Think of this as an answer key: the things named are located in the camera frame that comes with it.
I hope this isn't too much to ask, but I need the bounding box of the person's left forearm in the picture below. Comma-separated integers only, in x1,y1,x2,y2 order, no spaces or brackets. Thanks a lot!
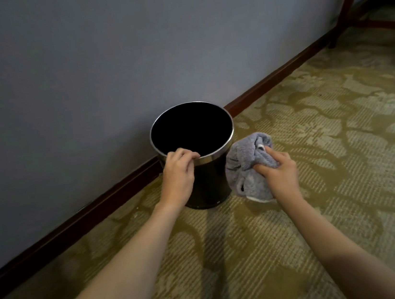
26,200,193,299

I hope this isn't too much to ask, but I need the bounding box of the person's left hand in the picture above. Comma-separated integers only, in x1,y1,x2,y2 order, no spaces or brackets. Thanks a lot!
152,146,207,212

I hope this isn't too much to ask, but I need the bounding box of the person's right forearm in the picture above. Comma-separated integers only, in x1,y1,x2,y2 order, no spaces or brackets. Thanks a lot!
280,182,395,299

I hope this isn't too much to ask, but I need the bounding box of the black round waste bin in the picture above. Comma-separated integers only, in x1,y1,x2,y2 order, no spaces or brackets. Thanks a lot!
146,96,244,215

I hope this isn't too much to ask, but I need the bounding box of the person's right hand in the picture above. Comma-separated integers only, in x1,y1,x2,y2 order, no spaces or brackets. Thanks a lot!
253,144,303,206

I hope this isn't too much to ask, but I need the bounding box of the grey cleaning cloth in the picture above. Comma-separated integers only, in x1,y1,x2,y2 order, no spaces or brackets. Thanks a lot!
221,130,285,208

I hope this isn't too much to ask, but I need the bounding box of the dark red wooden baseboard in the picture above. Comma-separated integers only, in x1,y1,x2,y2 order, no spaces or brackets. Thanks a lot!
0,5,395,299

